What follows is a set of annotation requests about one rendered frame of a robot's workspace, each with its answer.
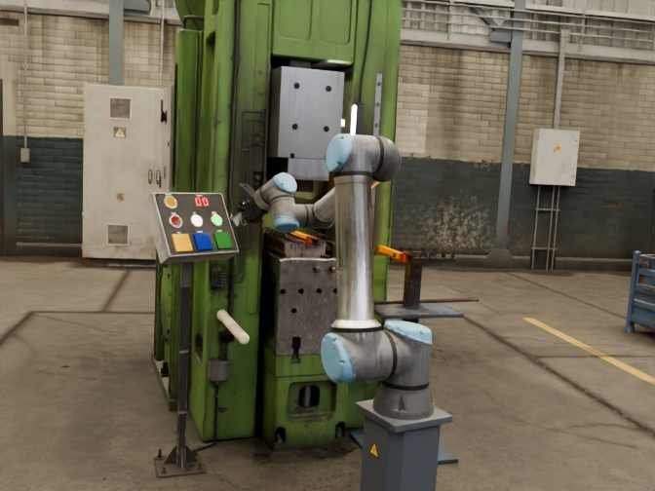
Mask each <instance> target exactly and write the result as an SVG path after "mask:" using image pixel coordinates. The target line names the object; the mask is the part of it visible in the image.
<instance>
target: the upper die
mask: <svg viewBox="0 0 655 491"><path fill-rule="evenodd" d="M281 172H285V173H288V174H289V175H291V176H292V177H293V178H294V179H299V180H323V181H328V178H329V171H328V169H327V165H326V160H312V159H294V158H272V157H267V170H266V176H271V177H274V176H275V175H277V174H279V173H281Z"/></svg>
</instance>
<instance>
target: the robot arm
mask: <svg viewBox="0 0 655 491"><path fill-rule="evenodd" d="M326 165H327V169H328V171H330V172H332V173H333V179H334V188H333V189H331V190H330V191H329V192H328V193H327V194H326V195H325V196H323V197H322V198H321V199H320V200H318V201H317V202H316V203H315V204H313V205H296V204H295V203H294V197H293V193H294V192H295V191H296V189H297V184H296V182H295V180H294V178H293V177H292V176H291V175H289V174H288V173H285V172H281V173H279V174H277V175H275V176H274V177H273V178H272V179H271V180H270V181H268V182H267V183H266V184H264V185H263V186H262V187H260V188H259V189H258V190H257V191H254V190H253V189H252V188H251V187H250V186H249V185H248V184H247V183H244V184H243V183H240V186H239V188H238V189H239V190H240V191H241V192H242V193H243V194H244V196H245V197H246V198H247V199H248V201H247V202H243V203H241V204H239V205H238V206H237V207H235V208H234V209H233V210H232V213H231V217H230V218H231V221H233V220H234V222H235V224H236V226H239V220H240V221H241V223H242V224H243V226H246V225H247V222H249V223H250V224H254V223H256V224H257V223H259V222H260V221H261V220H263V219H264V217H263V214H268V213H269V209H272V214H273V223H274V225H275V229H276V230H277V231H278V232H280V233H285V234H287V233H293V232H296V231H297V230H298V229H299V228H322V229H326V228H330V227H331V226H332V225H333V224H334V222H335V237H336V284H337V320H336V321H335V322H334V323H333V324H332V325H331V333H329V334H327V335H326V336H325V338H323V341H322V345H321V356H322V363H323V366H324V369H325V372H326V374H327V376H328V377H329V379H330V380H331V381H333V382H334V383H337V384H353V383H363V382H371V381H381V382H380V386H379V388H378V390H377V393H376V395H375V397H374V399H373V406H372V407H373V410H374V411H375V412H377V413H378V414H380V415H383V416H386V417H389V418H393V419H399V420H421V419H426V418H429V417H431V416H432V415H433V414H434V403H433V400H432V397H431V393H430V390H429V380H430V366H431V352H432V345H433V343H432V332H431V330H430V329H429V328H428V327H426V326H424V325H421V324H418V323H414V322H408V321H386V322H385V324H384V330H381V324H380V323H379V322H378V321H377V320H376V319H375V318H374V304H373V257H372V210H371V189H372V188H373V187H374V186H375V185H377V184H378V183H379V182H382V183H383V182H388V181H390V180H391V179H392V178H394V177H395V176H396V175H397V174H398V172H399V170H400V168H401V165H402V156H401V153H400V150H399V149H398V147H397V146H396V144H395V143H394V142H392V141H391V140H390V139H388V138H386V137H382V136H377V135H376V136H373V135H360V134H351V133H348V134H338V135H336V136H335V137H334V138H333V139H332V140H331V142H330V144H329V146H328V148H327V155H326ZM260 219H261V220H260ZM258 220H259V221H258Z"/></svg>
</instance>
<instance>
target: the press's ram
mask: <svg viewBox="0 0 655 491"><path fill-rule="evenodd" d="M343 90H344V72H337V71H327V70H318V69H308V68H298V67H288V66H280V67H278V68H275V69H273V70H271V73H270V97H269V122H268V146H267V157H272V158H294V159H312V160H325V159H326V155H327V151H328V146H329V144H330V142H331V140H332V139H333V138H334V137H335V136H336V135H338V134H341V127H342V126H344V120H342V108H343Z"/></svg>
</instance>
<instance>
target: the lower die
mask: <svg viewBox="0 0 655 491"><path fill-rule="evenodd" d="M284 234H285V233H284ZM285 235H286V238H285V236H284V235H283V237H282V235H281V237H279V250H281V251H283V252H285V253H286V255H287V256H286V257H321V255H326V241H324V240H320V241H319V244H320V245H311V244H306V239H305V238H302V237H300V236H297V235H295V234H293V233H287V234H285ZM300 254H303V255H302V256H301V255H300Z"/></svg>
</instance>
